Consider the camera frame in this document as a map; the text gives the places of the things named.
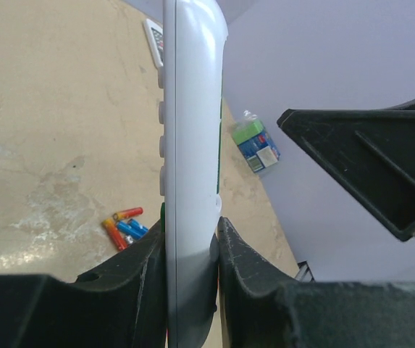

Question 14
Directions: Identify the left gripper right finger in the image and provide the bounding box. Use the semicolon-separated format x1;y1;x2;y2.
218;217;415;347

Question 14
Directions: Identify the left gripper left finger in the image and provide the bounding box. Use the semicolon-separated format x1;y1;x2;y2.
0;223;167;347

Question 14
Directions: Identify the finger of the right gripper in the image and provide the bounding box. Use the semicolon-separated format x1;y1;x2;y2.
277;99;415;242

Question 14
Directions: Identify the long white remote control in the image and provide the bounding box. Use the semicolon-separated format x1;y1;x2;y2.
159;1;228;347

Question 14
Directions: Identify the small white remote control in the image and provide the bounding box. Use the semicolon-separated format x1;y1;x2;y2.
143;18;164;68

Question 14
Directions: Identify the dark grey battery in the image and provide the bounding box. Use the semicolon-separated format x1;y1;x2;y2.
124;235;134;246

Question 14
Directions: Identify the green blue sponge pack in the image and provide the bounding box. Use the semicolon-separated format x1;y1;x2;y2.
231;110;280;173

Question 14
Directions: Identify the aluminium frame rail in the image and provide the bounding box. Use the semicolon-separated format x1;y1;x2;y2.
294;261;315;283

